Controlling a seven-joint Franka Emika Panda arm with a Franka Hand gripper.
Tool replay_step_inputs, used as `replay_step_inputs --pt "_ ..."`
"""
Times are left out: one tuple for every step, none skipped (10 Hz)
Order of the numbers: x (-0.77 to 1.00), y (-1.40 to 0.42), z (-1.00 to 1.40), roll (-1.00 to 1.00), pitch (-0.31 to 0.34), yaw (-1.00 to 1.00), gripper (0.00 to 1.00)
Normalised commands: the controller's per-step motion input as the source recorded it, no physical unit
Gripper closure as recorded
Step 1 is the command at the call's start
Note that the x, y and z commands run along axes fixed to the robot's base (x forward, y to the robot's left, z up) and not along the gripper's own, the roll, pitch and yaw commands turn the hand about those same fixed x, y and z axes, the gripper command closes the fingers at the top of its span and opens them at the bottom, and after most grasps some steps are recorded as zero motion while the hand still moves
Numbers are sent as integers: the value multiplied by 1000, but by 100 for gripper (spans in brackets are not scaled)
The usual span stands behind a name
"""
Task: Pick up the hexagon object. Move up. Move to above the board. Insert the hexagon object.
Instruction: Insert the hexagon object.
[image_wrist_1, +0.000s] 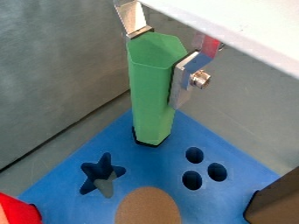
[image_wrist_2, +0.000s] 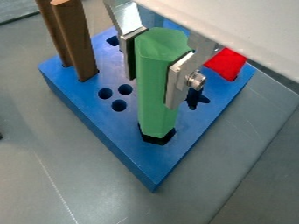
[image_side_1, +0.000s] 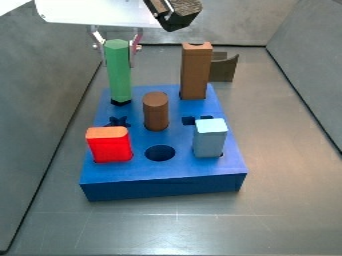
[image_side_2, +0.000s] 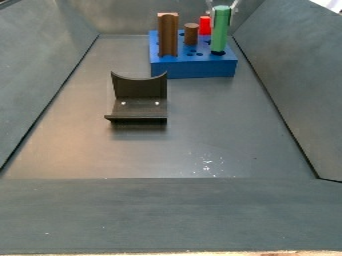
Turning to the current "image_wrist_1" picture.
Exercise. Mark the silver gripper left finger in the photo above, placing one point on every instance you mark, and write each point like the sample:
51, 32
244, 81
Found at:
132, 18

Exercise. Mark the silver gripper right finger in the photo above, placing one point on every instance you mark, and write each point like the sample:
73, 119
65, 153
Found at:
188, 74

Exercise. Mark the green hexagon peg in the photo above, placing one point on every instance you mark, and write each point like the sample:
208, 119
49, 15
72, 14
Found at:
151, 55

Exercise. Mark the blue shape sorter board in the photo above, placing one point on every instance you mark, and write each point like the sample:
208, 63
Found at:
207, 175

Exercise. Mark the brown cylinder peg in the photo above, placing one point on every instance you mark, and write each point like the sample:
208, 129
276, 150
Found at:
147, 205

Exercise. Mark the tall brown notched block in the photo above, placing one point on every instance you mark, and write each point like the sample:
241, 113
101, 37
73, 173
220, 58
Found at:
274, 205

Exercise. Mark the red rounded block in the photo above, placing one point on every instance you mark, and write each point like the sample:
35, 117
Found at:
16, 212

